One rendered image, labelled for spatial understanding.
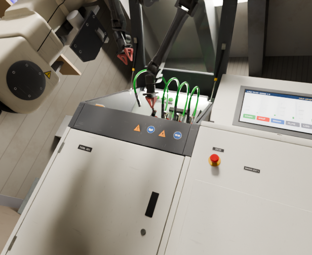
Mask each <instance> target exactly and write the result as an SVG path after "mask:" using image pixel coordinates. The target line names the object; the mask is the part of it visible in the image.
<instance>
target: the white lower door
mask: <svg viewBox="0 0 312 255"><path fill-rule="evenodd" d="M184 159H185V157H184V156H180V155H176V154H172V153H168V152H164V151H160V150H156V149H152V148H148V147H144V146H140V145H136V144H132V143H128V142H124V141H120V140H116V139H112V138H108V137H104V136H100V135H96V134H92V133H87V132H83V131H79V130H75V129H70V131H69V133H68V135H67V137H66V139H65V141H64V142H62V144H61V146H60V148H59V150H58V154H57V156H56V158H55V160H54V162H53V164H52V166H51V168H50V170H49V172H48V174H47V176H46V178H45V180H44V182H43V184H42V186H41V188H40V190H39V192H38V194H37V195H36V197H35V199H34V201H33V203H32V205H31V207H30V209H29V211H28V213H27V215H26V217H25V219H24V221H23V223H22V225H21V227H20V229H19V231H18V233H17V235H16V236H14V237H13V239H12V241H11V243H10V245H9V247H8V252H7V254H6V255H157V254H158V250H159V246H160V243H161V239H162V236H163V232H164V229H165V225H166V222H167V218H168V215H169V211H170V208H171V204H172V201H173V197H174V194H175V190H176V187H177V183H178V180H179V176H180V173H181V169H182V166H183V163H184Z"/></svg>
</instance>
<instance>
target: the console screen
mask: <svg viewBox="0 0 312 255"><path fill-rule="evenodd" d="M232 125H236V126H241V127H245V128H250V129H255V130H261V131H266V132H272V133H277V134H282V135H288V136H294V137H299V138H305V139H310V140H312V94H305V93H297V92H289V91H281V90H273V89H265V88H256V87H248V86H240V91H239V95H238V100H237V104H236V109H235V113H234V117H233V121H232Z"/></svg>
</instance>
